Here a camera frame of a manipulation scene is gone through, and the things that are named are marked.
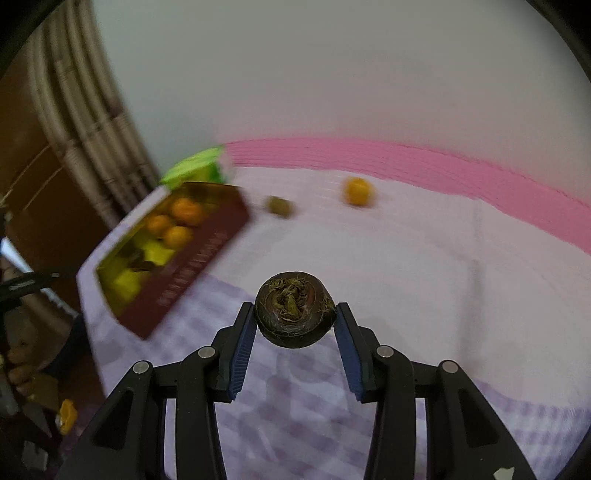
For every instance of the person's left hand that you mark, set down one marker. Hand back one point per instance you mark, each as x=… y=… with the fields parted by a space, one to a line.
x=21 y=369

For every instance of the green carton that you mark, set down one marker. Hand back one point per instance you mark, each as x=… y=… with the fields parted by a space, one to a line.
x=196 y=168

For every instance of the brown wooden cabinet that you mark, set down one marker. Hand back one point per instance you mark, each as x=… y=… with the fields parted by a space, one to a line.
x=32 y=194

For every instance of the dark water chestnut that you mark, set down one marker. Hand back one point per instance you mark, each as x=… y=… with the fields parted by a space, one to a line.
x=293 y=309

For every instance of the beige patterned curtain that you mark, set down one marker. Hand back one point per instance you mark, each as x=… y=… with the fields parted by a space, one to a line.
x=87 y=120

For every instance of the small yellow object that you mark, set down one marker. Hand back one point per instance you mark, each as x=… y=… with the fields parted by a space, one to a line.
x=67 y=415

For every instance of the small mandarin orange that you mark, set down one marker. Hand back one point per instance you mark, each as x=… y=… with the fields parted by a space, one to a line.
x=178 y=237
x=159 y=225
x=358 y=191

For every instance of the maroon gold-lined box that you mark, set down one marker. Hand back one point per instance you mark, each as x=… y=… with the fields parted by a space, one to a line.
x=184 y=272

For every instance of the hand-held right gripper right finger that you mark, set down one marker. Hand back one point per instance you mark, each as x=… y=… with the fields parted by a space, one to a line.
x=347 y=346

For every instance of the large mandarin orange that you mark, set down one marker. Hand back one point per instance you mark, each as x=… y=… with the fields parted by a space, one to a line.
x=187 y=210

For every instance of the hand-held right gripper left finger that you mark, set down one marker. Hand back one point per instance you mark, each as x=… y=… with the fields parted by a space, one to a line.
x=242 y=346

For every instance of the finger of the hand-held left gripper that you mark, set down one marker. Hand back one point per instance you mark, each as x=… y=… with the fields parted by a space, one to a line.
x=27 y=284

